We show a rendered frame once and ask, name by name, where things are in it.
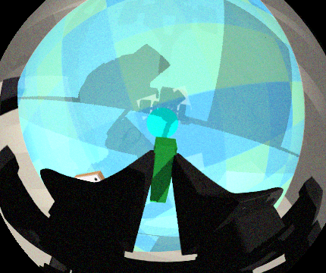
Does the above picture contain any cyan circle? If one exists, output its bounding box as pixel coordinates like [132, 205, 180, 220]
[147, 107, 178, 137]

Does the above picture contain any green rectangular block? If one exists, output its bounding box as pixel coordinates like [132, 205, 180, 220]
[150, 136, 177, 203]

